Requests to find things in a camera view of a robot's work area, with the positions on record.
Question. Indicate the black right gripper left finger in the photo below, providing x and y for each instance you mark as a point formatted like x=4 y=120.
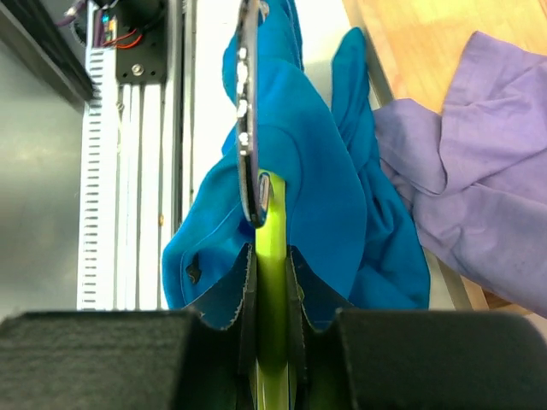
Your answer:
x=229 y=308

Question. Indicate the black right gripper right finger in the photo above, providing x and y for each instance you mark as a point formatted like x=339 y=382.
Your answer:
x=312 y=306

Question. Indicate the green clothes hanger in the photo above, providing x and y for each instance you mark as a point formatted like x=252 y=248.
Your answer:
x=273 y=386

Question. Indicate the blue t shirt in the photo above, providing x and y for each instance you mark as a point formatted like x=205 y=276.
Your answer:
x=342 y=212

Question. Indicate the lavender t shirt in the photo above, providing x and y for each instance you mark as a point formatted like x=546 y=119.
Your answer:
x=474 y=175

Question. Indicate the wooden tray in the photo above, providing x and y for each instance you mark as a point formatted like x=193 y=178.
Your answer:
x=415 y=46

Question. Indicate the aluminium mounting rail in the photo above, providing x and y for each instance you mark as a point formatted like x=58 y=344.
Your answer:
x=95 y=150

